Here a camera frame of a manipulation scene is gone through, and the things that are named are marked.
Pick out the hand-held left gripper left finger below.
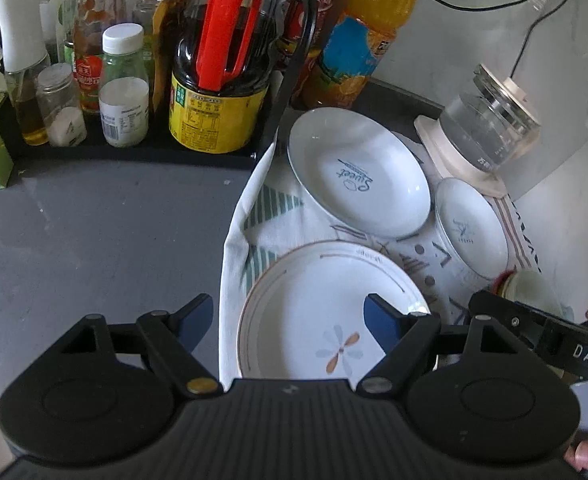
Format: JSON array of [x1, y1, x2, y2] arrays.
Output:
[[48, 293, 223, 398]]

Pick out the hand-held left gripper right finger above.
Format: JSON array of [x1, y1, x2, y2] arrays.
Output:
[[356, 292, 525, 396]]

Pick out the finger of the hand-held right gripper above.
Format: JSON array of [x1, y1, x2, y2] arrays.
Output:
[[468, 290, 550, 356]]

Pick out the plain white bowl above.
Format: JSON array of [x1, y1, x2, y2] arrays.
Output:
[[499, 270, 566, 318]]

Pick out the red and black bowl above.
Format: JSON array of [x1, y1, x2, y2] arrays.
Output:
[[491, 271, 519, 297]]

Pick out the large white flower-print plate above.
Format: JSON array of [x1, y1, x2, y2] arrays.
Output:
[[237, 241, 432, 381]]

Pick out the small white plate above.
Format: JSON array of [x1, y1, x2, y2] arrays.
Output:
[[434, 177, 510, 279]]

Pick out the white plate with blue print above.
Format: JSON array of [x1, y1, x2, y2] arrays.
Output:
[[287, 107, 432, 238]]

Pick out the patterned fringed table cloth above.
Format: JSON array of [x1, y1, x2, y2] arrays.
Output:
[[219, 130, 545, 382]]

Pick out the cream kettle base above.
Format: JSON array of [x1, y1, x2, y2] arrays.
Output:
[[414, 115, 509, 198]]

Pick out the glass electric kettle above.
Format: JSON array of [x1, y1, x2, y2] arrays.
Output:
[[439, 63, 542, 176]]

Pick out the large soy sauce bottle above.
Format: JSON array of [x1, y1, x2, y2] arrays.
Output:
[[169, 0, 292, 154]]

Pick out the black metal rack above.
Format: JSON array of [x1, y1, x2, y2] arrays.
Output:
[[0, 0, 335, 171]]

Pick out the small glass spice jar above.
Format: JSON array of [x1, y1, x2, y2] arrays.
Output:
[[36, 63, 87, 147]]

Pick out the orange juice bottle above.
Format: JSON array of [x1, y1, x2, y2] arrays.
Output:
[[304, 0, 419, 111]]

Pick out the brown bottle with white cap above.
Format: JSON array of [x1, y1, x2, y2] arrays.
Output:
[[141, 0, 198, 117]]

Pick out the oil dispenser with white top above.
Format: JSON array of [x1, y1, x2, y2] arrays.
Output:
[[0, 0, 50, 147]]

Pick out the red soda can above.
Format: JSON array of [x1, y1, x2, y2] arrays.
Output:
[[279, 0, 335, 68]]

